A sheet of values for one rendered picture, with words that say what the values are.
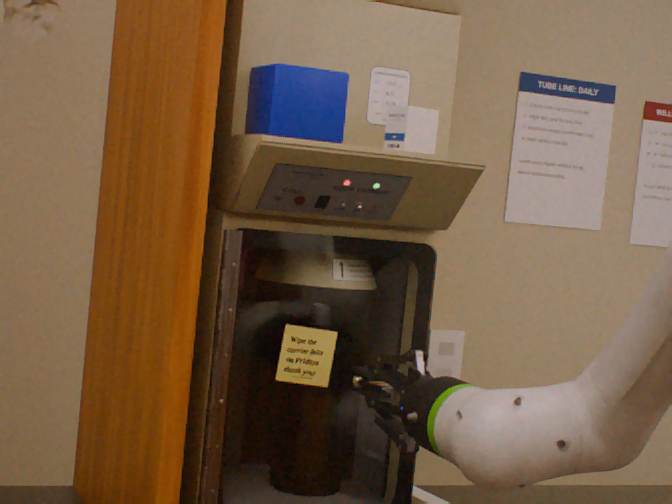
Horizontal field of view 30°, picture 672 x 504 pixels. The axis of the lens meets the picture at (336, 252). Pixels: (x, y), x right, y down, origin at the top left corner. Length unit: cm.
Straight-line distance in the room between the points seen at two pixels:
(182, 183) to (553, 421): 54
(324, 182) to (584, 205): 89
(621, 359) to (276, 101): 54
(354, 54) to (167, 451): 58
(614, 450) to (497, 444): 14
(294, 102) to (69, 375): 71
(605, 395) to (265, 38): 66
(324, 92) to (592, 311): 102
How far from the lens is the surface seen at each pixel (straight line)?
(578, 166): 240
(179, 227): 155
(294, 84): 157
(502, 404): 135
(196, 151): 154
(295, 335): 169
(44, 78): 203
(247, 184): 159
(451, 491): 227
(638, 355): 130
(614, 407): 136
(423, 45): 176
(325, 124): 158
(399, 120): 166
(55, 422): 208
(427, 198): 169
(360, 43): 172
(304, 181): 160
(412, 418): 147
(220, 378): 166
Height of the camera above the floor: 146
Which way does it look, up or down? 3 degrees down
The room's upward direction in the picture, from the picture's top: 6 degrees clockwise
